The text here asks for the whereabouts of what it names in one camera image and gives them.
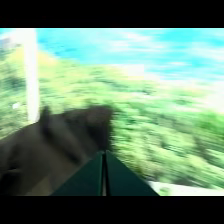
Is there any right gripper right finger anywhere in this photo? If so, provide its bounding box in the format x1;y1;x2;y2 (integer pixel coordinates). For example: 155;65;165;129
104;150;160;197

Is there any olive green garment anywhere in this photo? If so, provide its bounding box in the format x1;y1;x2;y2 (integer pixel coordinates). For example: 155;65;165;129
0;105;115;197

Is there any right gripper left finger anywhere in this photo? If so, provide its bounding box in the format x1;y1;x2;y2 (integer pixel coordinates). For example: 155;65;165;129
51;150;105;197

